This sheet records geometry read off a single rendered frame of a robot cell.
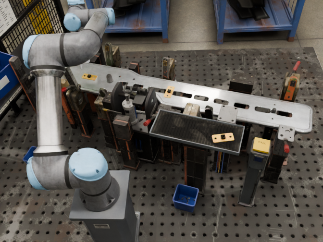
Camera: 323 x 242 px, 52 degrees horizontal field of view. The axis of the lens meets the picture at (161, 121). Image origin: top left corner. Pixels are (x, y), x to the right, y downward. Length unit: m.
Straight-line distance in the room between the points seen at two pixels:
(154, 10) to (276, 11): 1.34
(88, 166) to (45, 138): 0.18
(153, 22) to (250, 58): 1.61
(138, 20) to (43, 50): 2.69
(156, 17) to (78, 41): 2.73
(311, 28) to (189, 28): 1.33
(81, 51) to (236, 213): 1.05
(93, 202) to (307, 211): 1.03
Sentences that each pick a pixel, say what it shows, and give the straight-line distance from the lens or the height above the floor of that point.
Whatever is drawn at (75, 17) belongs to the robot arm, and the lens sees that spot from 1.56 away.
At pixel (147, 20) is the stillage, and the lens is 3.82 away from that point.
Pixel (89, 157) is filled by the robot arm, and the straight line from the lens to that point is 1.15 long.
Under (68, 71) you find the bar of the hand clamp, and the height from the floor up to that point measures 1.19.
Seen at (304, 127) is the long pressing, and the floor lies 1.00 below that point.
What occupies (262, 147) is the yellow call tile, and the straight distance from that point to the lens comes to 1.36.
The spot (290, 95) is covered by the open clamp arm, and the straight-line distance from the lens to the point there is 1.79.
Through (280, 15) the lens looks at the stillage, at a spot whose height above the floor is 0.16.
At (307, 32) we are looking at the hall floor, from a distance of 4.06.
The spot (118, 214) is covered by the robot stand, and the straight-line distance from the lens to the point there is 1.28.
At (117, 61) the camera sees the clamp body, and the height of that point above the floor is 0.97.
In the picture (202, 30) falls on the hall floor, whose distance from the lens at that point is 3.93.
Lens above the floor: 2.24
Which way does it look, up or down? 50 degrees down
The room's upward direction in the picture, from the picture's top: 5 degrees counter-clockwise
